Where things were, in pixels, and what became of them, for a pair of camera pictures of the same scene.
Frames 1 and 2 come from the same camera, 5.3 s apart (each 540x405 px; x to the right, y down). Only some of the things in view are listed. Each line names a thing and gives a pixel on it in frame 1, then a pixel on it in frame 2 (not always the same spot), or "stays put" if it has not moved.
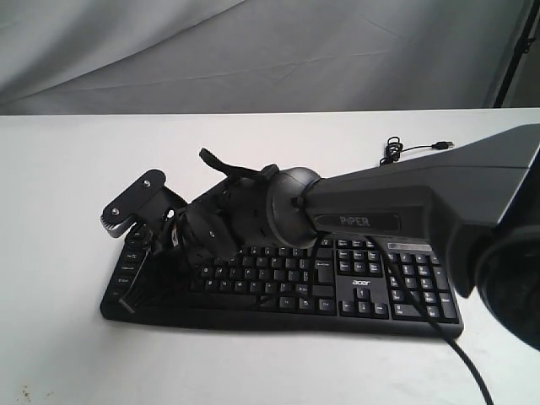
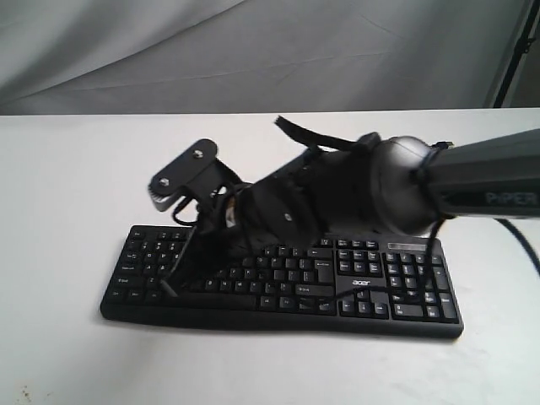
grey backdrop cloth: [124, 56] stays put
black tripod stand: [522, 46] stays put
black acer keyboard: [294, 285] stays put
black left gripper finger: [129, 296] -> [169, 283]
